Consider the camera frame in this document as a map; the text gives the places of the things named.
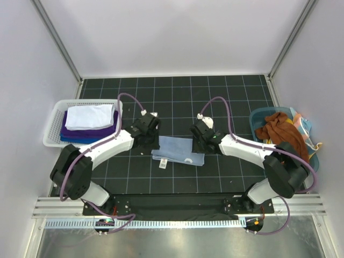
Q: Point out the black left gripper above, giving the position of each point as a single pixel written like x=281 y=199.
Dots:
x=155 y=145

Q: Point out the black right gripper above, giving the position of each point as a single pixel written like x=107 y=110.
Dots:
x=196 y=148

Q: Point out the light blue bear towel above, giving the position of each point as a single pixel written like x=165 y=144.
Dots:
x=178 y=150

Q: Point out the brown towel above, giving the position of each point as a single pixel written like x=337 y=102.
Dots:
x=278 y=129

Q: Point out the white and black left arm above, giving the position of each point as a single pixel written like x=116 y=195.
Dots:
x=73 y=169

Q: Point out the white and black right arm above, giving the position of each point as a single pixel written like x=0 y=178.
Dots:
x=285 y=171

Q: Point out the purple folded towel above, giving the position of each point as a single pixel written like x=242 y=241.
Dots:
x=89 y=133

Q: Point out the blue plastic basin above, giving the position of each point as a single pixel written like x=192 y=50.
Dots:
x=257 y=119

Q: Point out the white folded towel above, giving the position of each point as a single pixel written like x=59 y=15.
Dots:
x=90 y=117

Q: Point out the blue folded towel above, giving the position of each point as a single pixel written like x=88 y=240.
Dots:
x=78 y=140

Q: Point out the white plastic basket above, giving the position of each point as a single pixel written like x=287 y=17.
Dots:
x=52 y=132

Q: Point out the multicolour striped towel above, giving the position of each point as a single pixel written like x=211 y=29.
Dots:
x=304 y=128

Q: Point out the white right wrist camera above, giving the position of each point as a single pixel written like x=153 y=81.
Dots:
x=207 y=120

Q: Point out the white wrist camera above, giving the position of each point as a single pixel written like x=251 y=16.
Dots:
x=146 y=114
x=207 y=120

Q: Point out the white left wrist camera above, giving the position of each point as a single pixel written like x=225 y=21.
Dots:
x=146 y=114

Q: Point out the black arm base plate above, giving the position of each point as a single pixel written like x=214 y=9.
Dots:
x=186 y=207

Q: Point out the white slotted cable duct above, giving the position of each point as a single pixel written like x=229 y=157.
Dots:
x=106 y=223

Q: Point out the aluminium frame rail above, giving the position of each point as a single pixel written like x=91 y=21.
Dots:
x=52 y=207

